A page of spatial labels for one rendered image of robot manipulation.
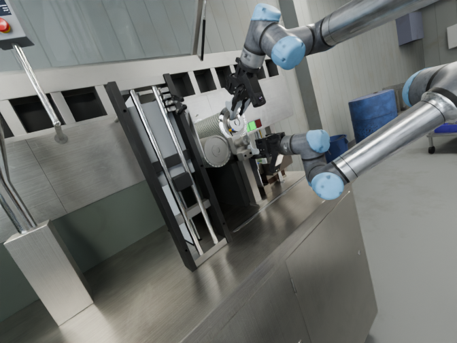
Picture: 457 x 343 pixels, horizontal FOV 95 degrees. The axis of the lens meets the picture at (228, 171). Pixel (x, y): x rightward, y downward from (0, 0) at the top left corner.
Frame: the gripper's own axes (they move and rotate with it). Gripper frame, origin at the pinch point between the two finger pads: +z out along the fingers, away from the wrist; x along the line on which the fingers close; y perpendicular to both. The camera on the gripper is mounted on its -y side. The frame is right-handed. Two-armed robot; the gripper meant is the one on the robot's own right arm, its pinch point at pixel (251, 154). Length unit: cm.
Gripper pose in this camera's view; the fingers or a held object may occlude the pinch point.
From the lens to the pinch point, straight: 96.2
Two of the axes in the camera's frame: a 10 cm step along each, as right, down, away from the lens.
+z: -6.0, 0.1, 8.0
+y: -3.2, -9.2, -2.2
